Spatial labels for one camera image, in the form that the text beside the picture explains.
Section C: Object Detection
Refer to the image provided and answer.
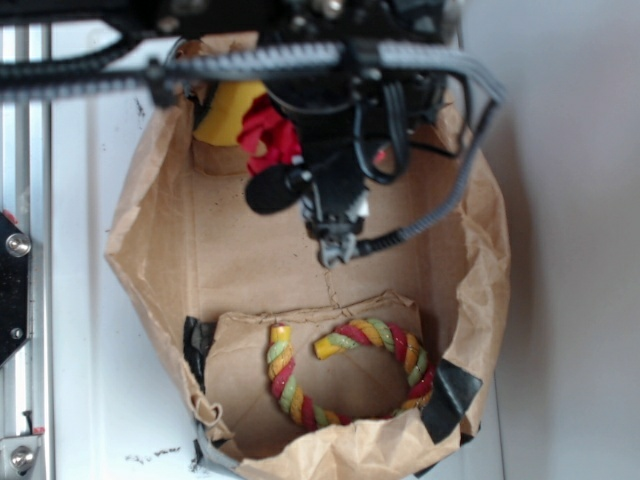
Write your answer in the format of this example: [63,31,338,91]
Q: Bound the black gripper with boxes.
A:
[269,73,446,268]

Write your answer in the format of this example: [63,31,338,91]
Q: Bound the red paper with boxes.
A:
[237,94,302,176]

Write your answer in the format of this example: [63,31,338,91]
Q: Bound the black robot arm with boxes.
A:
[1,1,470,266]

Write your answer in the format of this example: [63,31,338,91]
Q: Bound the black foam microphone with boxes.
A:
[245,164,312,215]

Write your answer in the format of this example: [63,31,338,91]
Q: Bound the yellow green sponge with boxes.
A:
[193,81,266,147]

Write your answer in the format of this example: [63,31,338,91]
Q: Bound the brown paper bag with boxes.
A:
[106,99,511,479]

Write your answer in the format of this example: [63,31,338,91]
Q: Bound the white plastic tray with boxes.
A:
[47,19,506,480]

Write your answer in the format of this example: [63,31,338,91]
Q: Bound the grey braided cable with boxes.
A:
[0,40,507,261]

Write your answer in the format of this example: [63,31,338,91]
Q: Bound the red yellow green rope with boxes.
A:
[266,318,438,434]

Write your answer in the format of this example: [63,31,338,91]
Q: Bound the aluminium frame rail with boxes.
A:
[0,23,55,480]

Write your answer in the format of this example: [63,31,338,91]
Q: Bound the black metal bracket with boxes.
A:
[0,212,32,367]

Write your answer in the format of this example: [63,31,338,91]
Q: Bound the silver corner bracket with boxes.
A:
[1,435,46,480]

